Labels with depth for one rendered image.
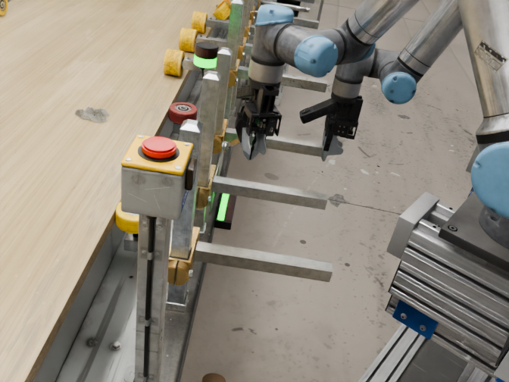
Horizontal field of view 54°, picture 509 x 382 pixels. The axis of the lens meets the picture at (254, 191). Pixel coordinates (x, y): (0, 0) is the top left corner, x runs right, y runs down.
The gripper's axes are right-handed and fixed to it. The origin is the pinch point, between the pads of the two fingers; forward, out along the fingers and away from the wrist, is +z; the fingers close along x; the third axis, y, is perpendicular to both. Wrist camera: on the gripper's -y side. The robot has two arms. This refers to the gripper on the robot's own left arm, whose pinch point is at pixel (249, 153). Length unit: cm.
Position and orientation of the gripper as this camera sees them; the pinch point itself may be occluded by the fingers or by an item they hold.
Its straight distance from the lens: 123.1
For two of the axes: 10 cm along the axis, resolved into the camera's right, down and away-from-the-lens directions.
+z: -1.4, 8.3, 5.4
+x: 9.5, -0.3, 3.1
